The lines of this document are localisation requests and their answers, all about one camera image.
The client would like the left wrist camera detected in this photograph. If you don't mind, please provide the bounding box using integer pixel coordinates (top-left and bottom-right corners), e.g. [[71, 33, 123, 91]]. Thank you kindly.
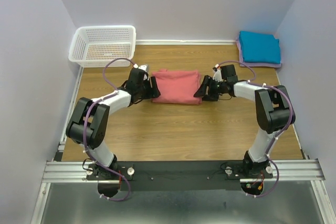
[[133, 64, 149, 73]]

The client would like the folded lavender t shirt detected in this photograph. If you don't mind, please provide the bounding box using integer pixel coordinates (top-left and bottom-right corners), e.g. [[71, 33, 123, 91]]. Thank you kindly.
[[236, 37, 282, 69]]

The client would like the white plastic basket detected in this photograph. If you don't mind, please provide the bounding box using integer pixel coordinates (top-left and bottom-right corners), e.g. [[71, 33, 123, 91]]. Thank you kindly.
[[68, 25, 136, 68]]

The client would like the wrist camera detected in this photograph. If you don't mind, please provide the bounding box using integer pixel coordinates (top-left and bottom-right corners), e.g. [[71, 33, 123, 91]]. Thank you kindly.
[[212, 64, 223, 82], [133, 64, 149, 73]]

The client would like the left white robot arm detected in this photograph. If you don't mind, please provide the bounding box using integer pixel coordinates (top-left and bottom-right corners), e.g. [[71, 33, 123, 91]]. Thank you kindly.
[[66, 65, 161, 179]]

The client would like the purple cable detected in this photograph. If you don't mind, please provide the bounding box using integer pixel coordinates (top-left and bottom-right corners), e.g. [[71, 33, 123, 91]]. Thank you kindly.
[[214, 60, 293, 198], [82, 58, 140, 201]]

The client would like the pink t shirt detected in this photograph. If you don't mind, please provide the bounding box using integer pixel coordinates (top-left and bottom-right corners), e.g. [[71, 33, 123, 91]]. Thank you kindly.
[[152, 69, 202, 105]]

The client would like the folded teal t shirt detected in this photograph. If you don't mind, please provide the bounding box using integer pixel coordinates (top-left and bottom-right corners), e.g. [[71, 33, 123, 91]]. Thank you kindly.
[[238, 31, 281, 65]]

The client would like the aluminium rail frame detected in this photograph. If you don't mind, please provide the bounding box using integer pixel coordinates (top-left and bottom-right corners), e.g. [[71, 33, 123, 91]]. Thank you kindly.
[[30, 68, 328, 224]]

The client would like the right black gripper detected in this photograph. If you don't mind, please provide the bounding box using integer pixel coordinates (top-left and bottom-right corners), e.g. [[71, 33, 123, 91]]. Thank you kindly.
[[193, 75, 226, 102]]

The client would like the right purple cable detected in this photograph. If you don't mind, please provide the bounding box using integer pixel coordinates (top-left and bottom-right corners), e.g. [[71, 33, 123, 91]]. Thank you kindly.
[[214, 60, 293, 198]]

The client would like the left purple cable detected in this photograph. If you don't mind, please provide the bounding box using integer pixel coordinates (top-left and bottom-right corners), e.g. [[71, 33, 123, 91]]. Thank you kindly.
[[82, 58, 140, 201]]

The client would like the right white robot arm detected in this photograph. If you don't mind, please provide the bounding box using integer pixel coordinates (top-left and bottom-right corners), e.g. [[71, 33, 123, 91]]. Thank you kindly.
[[194, 61, 296, 178]]

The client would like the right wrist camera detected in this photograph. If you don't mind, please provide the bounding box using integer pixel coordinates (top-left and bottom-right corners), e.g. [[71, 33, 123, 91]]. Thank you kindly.
[[212, 64, 223, 82]]

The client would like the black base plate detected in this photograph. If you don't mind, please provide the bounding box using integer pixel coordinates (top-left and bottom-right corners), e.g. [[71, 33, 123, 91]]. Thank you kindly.
[[84, 160, 273, 200]]

